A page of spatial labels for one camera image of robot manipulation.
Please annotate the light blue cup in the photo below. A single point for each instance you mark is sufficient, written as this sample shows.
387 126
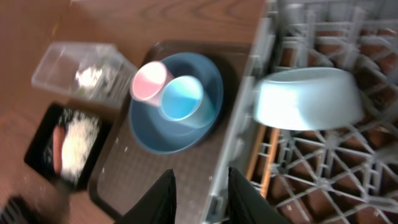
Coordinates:
185 101

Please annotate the clear plastic bin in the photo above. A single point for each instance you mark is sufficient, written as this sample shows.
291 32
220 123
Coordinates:
57 68

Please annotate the grey dishwasher rack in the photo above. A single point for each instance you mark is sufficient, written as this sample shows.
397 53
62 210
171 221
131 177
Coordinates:
344 175

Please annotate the white napkin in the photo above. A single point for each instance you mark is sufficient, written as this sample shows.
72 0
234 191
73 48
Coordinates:
88 77

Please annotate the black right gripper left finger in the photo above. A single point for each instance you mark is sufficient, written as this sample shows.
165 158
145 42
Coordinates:
157 206

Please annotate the dark blue plate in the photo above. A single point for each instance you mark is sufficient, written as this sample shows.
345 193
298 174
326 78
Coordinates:
153 132

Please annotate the black tray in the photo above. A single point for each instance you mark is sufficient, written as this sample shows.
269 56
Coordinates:
39 155

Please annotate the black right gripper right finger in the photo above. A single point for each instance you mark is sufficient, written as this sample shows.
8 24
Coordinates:
246 205

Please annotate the light blue bowl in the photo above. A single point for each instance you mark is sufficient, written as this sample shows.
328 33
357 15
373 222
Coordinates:
302 99

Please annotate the wooden chopstick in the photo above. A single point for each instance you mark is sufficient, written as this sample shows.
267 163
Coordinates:
269 162
255 149

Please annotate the orange carrot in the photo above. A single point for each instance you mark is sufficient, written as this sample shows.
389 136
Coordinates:
58 138

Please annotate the brown serving tray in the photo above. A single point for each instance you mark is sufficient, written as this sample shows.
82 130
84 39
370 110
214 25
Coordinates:
124 171

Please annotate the white rice pile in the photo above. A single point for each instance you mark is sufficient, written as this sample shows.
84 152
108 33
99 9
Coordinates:
81 132

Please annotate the pink cup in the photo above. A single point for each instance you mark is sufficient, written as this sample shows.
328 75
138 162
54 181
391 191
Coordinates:
149 82

